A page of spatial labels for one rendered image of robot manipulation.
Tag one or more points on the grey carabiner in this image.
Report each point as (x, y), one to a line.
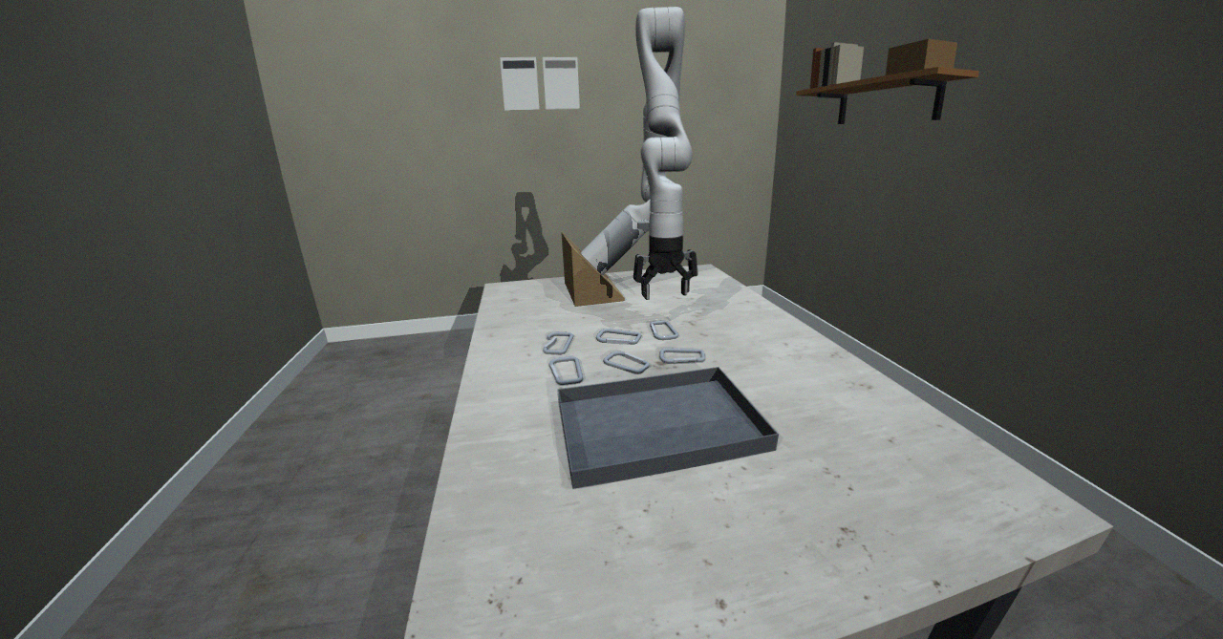
(618, 341)
(570, 381)
(553, 341)
(663, 337)
(682, 360)
(629, 356)

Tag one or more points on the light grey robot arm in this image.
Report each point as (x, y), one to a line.
(666, 147)

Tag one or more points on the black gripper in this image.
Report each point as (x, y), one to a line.
(664, 257)

